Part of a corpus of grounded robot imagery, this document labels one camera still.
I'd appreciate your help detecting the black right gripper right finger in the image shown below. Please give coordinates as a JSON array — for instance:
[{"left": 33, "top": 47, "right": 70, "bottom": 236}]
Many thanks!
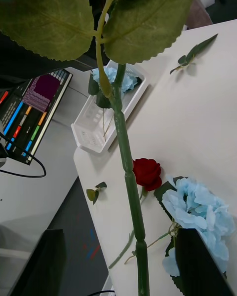
[{"left": 175, "top": 228, "right": 235, "bottom": 296}]

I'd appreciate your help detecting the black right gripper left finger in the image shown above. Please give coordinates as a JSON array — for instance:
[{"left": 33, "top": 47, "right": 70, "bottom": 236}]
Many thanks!
[{"left": 11, "top": 229, "right": 67, "bottom": 296}]

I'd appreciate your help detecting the pale blue flower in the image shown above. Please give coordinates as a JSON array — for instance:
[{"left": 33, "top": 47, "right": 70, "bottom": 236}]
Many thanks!
[
  {"left": 88, "top": 66, "right": 118, "bottom": 141},
  {"left": 124, "top": 175, "right": 237, "bottom": 296},
  {"left": 120, "top": 73, "right": 139, "bottom": 94}
]

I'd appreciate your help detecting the red rose with green stem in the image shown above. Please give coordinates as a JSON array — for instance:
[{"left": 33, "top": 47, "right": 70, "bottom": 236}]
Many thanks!
[
  {"left": 108, "top": 157, "right": 163, "bottom": 269},
  {"left": 0, "top": 0, "right": 200, "bottom": 296}
]

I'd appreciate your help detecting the white desk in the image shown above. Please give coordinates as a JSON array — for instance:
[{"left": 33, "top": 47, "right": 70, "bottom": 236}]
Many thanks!
[{"left": 0, "top": 66, "right": 86, "bottom": 230}]

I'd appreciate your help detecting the loose green leaf twig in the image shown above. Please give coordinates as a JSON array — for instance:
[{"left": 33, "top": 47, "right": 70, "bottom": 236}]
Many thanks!
[
  {"left": 86, "top": 181, "right": 108, "bottom": 206},
  {"left": 169, "top": 33, "right": 219, "bottom": 75}
]

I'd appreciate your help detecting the shallow white plastic box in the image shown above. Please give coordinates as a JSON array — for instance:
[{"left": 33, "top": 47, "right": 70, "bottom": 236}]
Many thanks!
[{"left": 71, "top": 59, "right": 151, "bottom": 154}]

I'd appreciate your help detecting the computer screen with coloured bars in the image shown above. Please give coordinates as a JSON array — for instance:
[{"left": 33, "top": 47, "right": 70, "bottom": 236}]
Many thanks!
[{"left": 0, "top": 69, "right": 74, "bottom": 166}]

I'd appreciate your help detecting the brown fabric seat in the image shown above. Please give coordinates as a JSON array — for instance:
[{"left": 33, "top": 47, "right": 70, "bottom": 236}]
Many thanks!
[{"left": 185, "top": 0, "right": 213, "bottom": 30}]

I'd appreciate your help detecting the thin black cable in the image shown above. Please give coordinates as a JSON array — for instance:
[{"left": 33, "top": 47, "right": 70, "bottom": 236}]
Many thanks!
[{"left": 0, "top": 132, "right": 47, "bottom": 179}]

